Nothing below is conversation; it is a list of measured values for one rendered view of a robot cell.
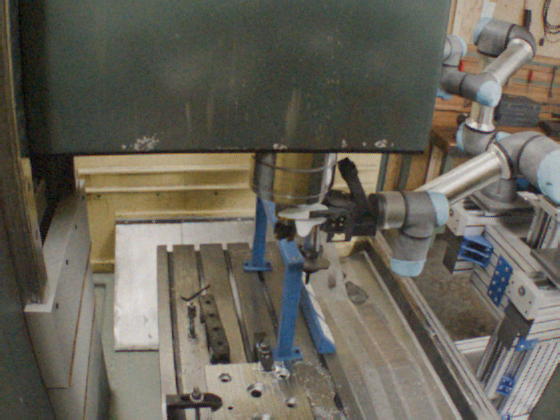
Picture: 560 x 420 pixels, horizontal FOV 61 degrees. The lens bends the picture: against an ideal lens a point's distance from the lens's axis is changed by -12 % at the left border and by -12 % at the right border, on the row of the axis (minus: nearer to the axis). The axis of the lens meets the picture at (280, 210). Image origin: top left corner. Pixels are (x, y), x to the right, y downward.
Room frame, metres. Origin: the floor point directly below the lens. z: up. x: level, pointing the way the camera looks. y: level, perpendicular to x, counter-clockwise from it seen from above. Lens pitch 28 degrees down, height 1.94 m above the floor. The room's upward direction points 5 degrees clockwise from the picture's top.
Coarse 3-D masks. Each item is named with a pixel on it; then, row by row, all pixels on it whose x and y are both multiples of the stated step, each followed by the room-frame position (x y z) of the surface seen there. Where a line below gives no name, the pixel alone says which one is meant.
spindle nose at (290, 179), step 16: (256, 160) 0.86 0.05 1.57; (272, 160) 0.83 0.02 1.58; (288, 160) 0.82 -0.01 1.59; (304, 160) 0.83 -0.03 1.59; (320, 160) 0.84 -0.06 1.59; (336, 160) 0.89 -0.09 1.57; (256, 176) 0.85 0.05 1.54; (272, 176) 0.83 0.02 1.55; (288, 176) 0.82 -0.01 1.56; (304, 176) 0.83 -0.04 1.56; (320, 176) 0.84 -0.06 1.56; (256, 192) 0.85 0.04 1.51; (272, 192) 0.83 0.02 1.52; (288, 192) 0.82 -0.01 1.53; (304, 192) 0.83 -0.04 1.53; (320, 192) 0.84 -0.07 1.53
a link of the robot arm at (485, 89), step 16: (512, 32) 1.71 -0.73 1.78; (528, 32) 1.70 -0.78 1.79; (512, 48) 1.61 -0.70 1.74; (528, 48) 1.63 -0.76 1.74; (496, 64) 1.52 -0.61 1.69; (512, 64) 1.54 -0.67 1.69; (464, 80) 1.45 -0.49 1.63; (480, 80) 1.43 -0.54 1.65; (496, 80) 1.46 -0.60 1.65; (464, 96) 1.45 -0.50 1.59; (480, 96) 1.41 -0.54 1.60; (496, 96) 1.41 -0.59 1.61
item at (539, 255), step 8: (544, 248) 1.35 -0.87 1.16; (552, 248) 1.35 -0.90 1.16; (536, 256) 1.30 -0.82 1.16; (544, 256) 1.30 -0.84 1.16; (552, 256) 1.30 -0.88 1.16; (544, 264) 1.26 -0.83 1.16; (552, 264) 1.25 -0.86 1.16; (528, 272) 1.27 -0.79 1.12; (536, 272) 1.27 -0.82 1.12; (544, 272) 1.27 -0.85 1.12; (552, 272) 1.21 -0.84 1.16; (552, 280) 1.22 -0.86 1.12; (552, 288) 1.19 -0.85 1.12
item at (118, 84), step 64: (64, 0) 0.69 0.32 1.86; (128, 0) 0.71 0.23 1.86; (192, 0) 0.73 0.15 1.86; (256, 0) 0.76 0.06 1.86; (320, 0) 0.78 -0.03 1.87; (384, 0) 0.80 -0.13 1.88; (448, 0) 0.83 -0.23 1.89; (64, 64) 0.69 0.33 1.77; (128, 64) 0.71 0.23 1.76; (192, 64) 0.74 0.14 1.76; (256, 64) 0.76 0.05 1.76; (320, 64) 0.78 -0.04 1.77; (384, 64) 0.81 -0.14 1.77; (64, 128) 0.69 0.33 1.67; (128, 128) 0.71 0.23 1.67; (192, 128) 0.74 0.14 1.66; (256, 128) 0.76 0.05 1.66; (320, 128) 0.78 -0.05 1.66; (384, 128) 0.81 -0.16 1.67
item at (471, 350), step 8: (488, 336) 2.00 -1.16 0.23; (456, 344) 1.93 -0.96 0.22; (464, 344) 1.93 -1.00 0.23; (472, 344) 1.93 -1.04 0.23; (480, 344) 1.93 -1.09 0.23; (464, 352) 1.87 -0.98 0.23; (472, 352) 1.88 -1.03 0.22; (480, 352) 1.89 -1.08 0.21; (472, 360) 1.83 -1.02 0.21; (472, 368) 1.77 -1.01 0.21; (520, 416) 1.43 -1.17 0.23; (528, 416) 1.43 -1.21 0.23
